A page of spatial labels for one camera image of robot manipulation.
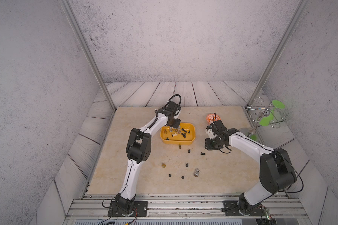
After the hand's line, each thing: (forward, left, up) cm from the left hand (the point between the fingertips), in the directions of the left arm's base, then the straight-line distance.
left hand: (178, 124), depth 101 cm
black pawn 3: (-33, +7, -8) cm, 35 cm away
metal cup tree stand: (-10, -50, +18) cm, 54 cm away
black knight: (-20, -15, -7) cm, 26 cm away
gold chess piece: (-27, +10, -7) cm, 30 cm away
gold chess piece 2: (-1, +2, -6) cm, 6 cm away
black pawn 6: (-2, -8, -7) cm, 11 cm away
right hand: (-18, -17, 0) cm, 25 cm away
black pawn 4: (-34, -1, -8) cm, 35 cm away
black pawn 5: (-8, +8, -6) cm, 13 cm away
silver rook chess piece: (-32, -10, -7) cm, 34 cm away
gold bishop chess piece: (-2, +10, -7) cm, 12 cm away
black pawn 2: (-27, -4, -7) cm, 29 cm away
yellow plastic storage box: (-4, -4, -8) cm, 10 cm away
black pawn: (-18, -7, -7) cm, 20 cm away
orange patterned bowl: (+8, -25, -4) cm, 26 cm away
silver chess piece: (-1, +6, -6) cm, 8 cm away
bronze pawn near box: (-13, -1, -8) cm, 15 cm away
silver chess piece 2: (-2, 0, -5) cm, 6 cm away
